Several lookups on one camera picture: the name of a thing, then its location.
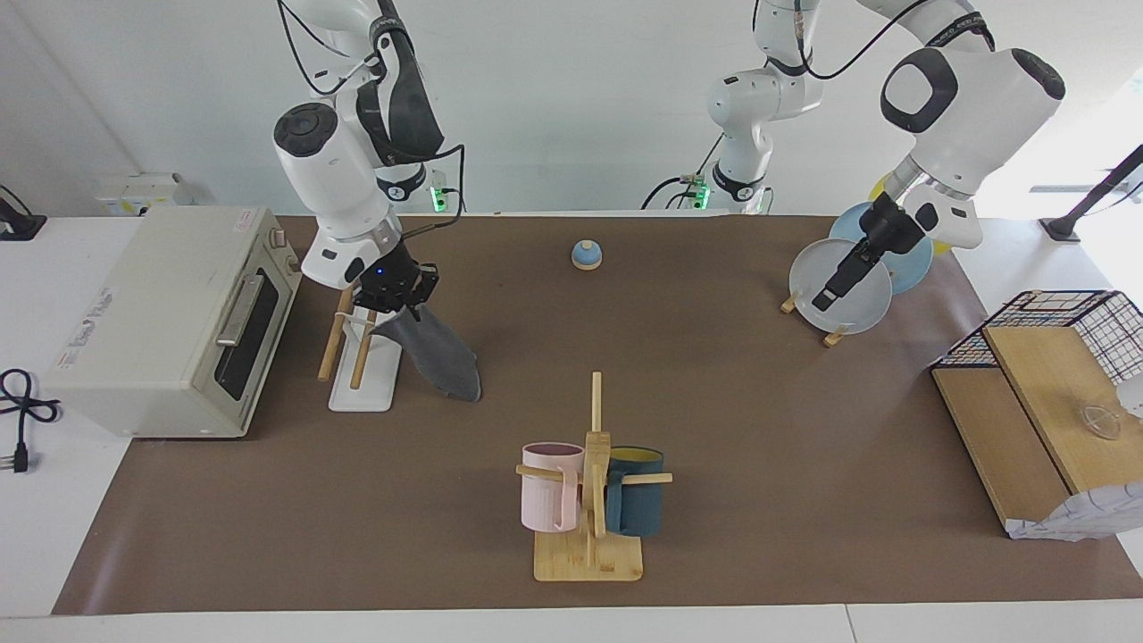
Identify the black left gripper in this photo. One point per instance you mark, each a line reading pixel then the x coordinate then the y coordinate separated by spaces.
pixel 893 228

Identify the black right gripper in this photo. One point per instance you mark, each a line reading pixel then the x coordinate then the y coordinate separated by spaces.
pixel 393 272

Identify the purple and grey towel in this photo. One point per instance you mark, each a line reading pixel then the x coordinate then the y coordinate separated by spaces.
pixel 442 362

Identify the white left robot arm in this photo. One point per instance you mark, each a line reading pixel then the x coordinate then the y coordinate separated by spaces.
pixel 973 116

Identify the wooden plate rack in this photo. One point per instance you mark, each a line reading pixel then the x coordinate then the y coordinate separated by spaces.
pixel 835 338

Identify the white towel rack wooden bars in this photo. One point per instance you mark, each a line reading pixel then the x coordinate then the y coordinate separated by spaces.
pixel 371 388

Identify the grey plate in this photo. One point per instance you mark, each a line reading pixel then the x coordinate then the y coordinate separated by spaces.
pixel 862 308

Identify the light blue plate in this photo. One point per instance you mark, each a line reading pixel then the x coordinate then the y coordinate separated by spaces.
pixel 911 268

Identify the yellow plate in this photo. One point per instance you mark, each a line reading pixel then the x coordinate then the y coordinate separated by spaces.
pixel 879 189

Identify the black stand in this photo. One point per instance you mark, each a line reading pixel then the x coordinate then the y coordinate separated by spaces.
pixel 1067 228

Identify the brown table mat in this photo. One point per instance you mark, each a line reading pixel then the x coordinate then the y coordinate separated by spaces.
pixel 625 357

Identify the pink mug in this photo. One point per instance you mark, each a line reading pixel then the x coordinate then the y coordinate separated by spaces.
pixel 545 496

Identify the cream toaster oven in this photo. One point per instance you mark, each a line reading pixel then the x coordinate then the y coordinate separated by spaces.
pixel 152 313

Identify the white power strip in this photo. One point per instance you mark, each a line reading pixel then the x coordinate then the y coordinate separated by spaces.
pixel 143 192

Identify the clear glass dish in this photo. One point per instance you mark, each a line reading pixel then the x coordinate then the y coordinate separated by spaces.
pixel 1100 420

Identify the dark teal mug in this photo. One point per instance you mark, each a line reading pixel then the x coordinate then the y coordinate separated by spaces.
pixel 638 505

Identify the wooden mug tree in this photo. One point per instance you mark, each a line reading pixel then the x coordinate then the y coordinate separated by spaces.
pixel 589 558

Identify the white patterned cloth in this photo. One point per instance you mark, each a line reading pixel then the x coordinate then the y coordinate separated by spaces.
pixel 1080 518

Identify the black clamp mount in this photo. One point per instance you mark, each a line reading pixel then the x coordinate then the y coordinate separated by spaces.
pixel 18 228

